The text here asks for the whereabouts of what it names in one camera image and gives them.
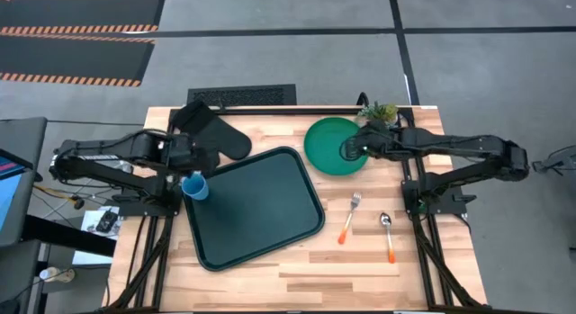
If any dark green plastic tray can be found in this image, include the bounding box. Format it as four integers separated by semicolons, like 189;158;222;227
182;146;327;273

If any yellow cable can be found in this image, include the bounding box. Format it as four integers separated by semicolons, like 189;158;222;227
33;183;80;202

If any black desk beam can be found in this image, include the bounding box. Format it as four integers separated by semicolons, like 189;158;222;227
22;214;117;257

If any grey desk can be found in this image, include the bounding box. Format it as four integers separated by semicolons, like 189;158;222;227
0;117;49;247

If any fork with orange handle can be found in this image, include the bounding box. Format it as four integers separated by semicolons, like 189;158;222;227
337;191;363;246

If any blue plastic cup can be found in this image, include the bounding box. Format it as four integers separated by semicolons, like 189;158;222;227
181;172;211;202

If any black hazard-striped floor mat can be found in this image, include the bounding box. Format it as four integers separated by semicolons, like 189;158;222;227
0;34;157;88
0;0;167;35

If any white paper sheet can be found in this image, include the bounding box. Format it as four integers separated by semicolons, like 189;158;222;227
80;205;122;241

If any black oven mitt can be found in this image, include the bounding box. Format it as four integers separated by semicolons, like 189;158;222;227
169;101;253;162

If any spoon with orange handle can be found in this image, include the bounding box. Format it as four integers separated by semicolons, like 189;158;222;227
380;212;397;265

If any black keyboard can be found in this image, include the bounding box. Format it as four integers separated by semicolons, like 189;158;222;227
186;83;298;107

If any small green plant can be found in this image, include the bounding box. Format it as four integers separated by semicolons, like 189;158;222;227
357;101;400;124

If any small black device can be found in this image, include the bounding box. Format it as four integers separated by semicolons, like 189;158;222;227
95;209;119;235

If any monitor with blue screen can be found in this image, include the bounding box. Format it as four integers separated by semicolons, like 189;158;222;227
0;147;26;234

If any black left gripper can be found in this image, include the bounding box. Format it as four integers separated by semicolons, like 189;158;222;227
168;132;222;175

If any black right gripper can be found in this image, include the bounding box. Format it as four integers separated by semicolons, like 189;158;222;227
339;120;404;163

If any green plastic plate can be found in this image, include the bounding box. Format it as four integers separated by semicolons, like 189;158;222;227
303;116;371;176

